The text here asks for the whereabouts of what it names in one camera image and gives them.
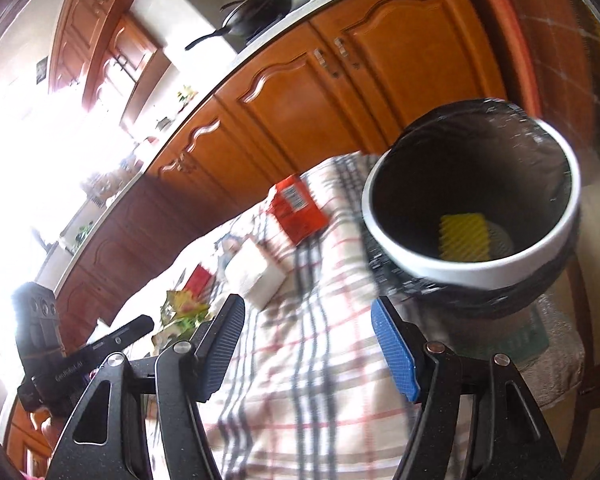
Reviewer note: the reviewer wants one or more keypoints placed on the wooden kitchen cabinets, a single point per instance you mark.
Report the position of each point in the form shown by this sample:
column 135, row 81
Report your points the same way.
column 305, row 90
column 95, row 25

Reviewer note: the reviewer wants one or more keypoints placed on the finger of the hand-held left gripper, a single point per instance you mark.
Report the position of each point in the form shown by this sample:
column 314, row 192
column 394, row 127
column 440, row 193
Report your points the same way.
column 125, row 332

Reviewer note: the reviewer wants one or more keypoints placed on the plaid blanket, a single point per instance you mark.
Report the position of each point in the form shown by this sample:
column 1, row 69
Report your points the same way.
column 305, row 360

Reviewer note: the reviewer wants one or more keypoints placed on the white bin with black bag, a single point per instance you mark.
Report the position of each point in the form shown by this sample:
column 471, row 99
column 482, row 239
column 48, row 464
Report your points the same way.
column 430, row 265

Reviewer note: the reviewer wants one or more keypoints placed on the wooden upper kitchen cabinets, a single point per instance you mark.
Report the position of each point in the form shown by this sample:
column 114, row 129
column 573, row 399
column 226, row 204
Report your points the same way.
column 95, row 25

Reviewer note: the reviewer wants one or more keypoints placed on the wooden lower kitchen cabinets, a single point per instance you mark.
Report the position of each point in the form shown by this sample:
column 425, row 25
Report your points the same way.
column 305, row 90

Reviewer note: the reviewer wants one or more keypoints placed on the white kitchen countertop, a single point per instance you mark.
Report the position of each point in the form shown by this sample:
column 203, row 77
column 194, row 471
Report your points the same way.
column 260, row 45

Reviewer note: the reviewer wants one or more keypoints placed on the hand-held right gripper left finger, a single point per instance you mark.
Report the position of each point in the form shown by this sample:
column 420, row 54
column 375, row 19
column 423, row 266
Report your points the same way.
column 225, row 355

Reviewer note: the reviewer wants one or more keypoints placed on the black wok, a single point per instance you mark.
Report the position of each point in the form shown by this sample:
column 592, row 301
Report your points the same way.
column 260, row 10

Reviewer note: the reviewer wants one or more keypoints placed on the red snack packet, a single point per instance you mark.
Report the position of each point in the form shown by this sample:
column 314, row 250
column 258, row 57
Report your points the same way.
column 297, row 210

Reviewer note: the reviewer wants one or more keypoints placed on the person's left hand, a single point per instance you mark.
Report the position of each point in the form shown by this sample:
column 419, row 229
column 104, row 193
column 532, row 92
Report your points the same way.
column 45, row 425

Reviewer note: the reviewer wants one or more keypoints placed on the small red packet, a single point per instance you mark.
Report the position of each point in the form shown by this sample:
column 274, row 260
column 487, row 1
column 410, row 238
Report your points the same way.
column 200, row 280

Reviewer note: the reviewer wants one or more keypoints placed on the white tissue pack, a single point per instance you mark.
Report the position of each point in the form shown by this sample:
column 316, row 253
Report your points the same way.
column 255, row 270

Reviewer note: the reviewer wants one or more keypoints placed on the yellow ribbed sponge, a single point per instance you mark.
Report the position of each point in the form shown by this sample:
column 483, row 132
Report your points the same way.
column 462, row 242

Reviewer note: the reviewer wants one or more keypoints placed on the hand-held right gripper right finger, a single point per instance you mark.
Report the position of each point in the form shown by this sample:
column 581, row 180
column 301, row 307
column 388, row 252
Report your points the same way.
column 395, row 350

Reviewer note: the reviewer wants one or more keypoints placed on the green yellow wrapper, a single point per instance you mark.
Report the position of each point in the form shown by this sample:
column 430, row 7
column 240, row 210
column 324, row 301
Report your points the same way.
column 185, row 310

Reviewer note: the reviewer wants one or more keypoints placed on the red framed glass door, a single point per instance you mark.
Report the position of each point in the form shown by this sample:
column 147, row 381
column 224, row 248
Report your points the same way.
column 555, row 35

